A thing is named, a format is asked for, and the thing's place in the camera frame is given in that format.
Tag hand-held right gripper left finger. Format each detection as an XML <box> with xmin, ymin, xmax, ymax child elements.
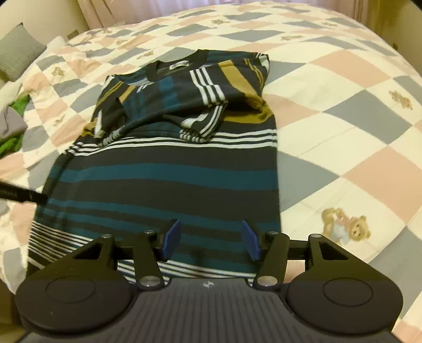
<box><xmin>71</xmin><ymin>218</ymin><xmax>182</xmax><ymax>291</ymax></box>

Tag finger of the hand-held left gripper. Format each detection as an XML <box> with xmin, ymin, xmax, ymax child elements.
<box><xmin>0</xmin><ymin>179</ymin><xmax>49</xmax><ymax>204</ymax></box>

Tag patchwork bear print quilt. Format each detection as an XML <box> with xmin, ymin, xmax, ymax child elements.
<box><xmin>0</xmin><ymin>0</ymin><xmax>422</xmax><ymax>343</ymax></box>

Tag dark striped shirt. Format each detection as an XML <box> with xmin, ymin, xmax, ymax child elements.
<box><xmin>28</xmin><ymin>49</ymin><xmax>283</xmax><ymax>286</ymax></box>

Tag grey pillow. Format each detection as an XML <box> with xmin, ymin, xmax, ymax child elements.
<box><xmin>0</xmin><ymin>22</ymin><xmax>47</xmax><ymax>82</ymax></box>

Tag grey cloth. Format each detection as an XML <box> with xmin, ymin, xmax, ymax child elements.
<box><xmin>0</xmin><ymin>106</ymin><xmax>28</xmax><ymax>139</ymax></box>

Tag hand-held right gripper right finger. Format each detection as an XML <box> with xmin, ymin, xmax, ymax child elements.
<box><xmin>242</xmin><ymin>219</ymin><xmax>355</xmax><ymax>291</ymax></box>

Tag white pillow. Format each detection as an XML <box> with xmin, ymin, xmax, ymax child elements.
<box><xmin>0</xmin><ymin>81</ymin><xmax>23</xmax><ymax>108</ymax></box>

